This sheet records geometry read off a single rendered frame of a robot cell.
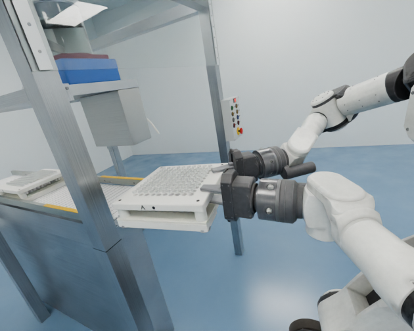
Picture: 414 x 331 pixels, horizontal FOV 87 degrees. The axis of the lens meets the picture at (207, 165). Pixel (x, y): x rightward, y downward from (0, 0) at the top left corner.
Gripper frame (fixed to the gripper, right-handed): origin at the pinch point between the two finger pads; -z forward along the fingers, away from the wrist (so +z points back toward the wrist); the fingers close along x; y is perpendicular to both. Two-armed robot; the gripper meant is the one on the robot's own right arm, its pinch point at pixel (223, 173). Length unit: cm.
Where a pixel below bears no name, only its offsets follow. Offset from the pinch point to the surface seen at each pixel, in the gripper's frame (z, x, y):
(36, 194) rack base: -76, 15, 59
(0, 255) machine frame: -117, 54, 79
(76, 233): -52, 22, 26
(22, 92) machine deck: -44, -28, 10
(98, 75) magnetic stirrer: -29, -31, 29
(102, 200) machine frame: -34.9, 3.1, 8.2
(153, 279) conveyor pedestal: -33, 66, 37
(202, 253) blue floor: 1, 109, 92
